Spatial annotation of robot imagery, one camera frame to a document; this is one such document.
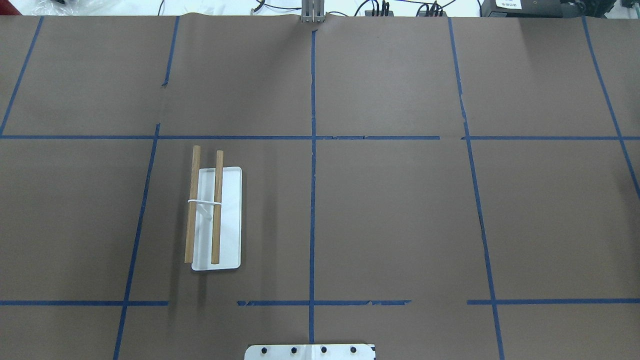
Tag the left wooden rack bar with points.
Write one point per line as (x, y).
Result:
(192, 206)

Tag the wooden rack bar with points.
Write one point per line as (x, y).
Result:
(192, 206)
(217, 208)

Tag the grey aluminium frame post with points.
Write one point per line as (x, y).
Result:
(313, 11)

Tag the black device box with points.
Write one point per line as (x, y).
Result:
(545, 8)

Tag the white rack base tray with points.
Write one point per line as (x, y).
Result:
(230, 244)

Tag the right wooden rack bar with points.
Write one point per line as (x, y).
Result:
(217, 208)

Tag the black power strip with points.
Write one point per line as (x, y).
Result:
(402, 8)

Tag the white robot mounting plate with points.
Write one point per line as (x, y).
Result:
(340, 351)

